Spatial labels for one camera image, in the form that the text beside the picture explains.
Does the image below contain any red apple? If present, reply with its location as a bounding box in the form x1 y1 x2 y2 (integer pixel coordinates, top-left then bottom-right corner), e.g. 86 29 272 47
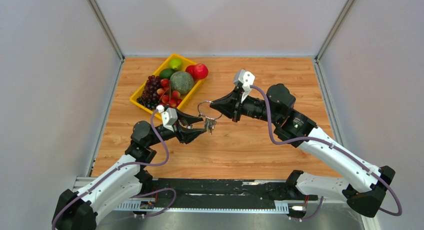
193 63 209 80
185 65 196 80

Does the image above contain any dark purple grape bunch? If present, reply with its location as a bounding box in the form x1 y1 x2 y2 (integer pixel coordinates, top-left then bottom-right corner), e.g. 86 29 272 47
136 75 162 111

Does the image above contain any light green pear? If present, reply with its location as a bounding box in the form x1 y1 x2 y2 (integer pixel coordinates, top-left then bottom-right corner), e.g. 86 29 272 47
168 58 183 71

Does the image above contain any green netted melon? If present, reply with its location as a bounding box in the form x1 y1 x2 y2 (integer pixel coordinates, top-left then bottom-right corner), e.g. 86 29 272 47
169 71 195 95

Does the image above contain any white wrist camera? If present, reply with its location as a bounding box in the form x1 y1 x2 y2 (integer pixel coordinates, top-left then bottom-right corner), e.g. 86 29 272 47
233 68 256 103
156 105 178 132

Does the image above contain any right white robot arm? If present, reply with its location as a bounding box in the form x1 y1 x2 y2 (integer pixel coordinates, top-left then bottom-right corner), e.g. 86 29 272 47
210 83 395 218

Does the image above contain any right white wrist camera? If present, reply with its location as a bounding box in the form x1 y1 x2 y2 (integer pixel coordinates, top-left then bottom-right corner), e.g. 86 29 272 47
233 68 256 103

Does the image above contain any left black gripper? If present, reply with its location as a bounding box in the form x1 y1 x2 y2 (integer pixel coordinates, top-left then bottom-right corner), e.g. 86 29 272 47
147 107 207 147

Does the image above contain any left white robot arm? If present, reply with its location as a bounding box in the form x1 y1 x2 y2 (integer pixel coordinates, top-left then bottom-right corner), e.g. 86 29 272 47
51 105 207 230

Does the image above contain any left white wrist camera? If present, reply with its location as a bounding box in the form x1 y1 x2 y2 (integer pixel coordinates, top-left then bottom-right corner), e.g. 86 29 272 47
156 105 178 132

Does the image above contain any large metal keyring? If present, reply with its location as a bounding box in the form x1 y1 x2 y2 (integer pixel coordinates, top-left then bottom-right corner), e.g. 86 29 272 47
197 100 223 120

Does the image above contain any dark green avocado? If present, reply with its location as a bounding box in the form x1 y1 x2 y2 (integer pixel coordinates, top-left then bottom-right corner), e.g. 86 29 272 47
159 68 177 79

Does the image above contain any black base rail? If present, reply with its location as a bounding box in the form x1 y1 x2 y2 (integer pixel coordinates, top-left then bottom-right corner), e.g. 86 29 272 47
140 178 319 210

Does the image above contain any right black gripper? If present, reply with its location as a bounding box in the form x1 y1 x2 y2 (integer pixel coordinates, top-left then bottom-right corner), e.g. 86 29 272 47
210 85 281 125

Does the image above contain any key with green tag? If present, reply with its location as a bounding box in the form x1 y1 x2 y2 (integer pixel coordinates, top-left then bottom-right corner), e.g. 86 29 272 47
204 117 217 135

